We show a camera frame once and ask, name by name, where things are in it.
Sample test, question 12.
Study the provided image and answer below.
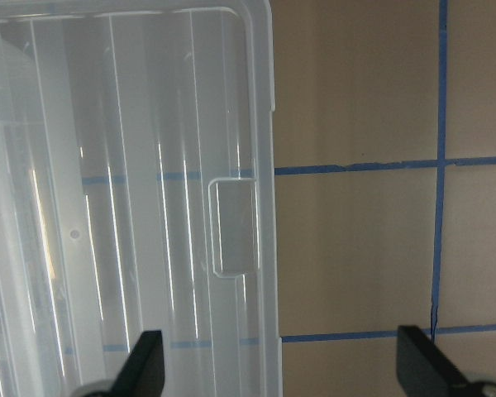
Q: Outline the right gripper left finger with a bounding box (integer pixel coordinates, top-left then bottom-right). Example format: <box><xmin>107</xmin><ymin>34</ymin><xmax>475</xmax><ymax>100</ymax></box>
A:
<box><xmin>105</xmin><ymin>330</ymin><xmax>165</xmax><ymax>397</ymax></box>

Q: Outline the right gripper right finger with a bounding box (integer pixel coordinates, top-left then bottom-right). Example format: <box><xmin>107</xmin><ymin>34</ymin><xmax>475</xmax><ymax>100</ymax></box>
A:
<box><xmin>396</xmin><ymin>325</ymin><xmax>470</xmax><ymax>397</ymax></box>

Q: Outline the clear plastic box lid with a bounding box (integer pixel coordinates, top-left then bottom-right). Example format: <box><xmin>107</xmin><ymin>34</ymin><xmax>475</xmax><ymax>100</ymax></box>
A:
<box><xmin>0</xmin><ymin>1</ymin><xmax>283</xmax><ymax>396</ymax></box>

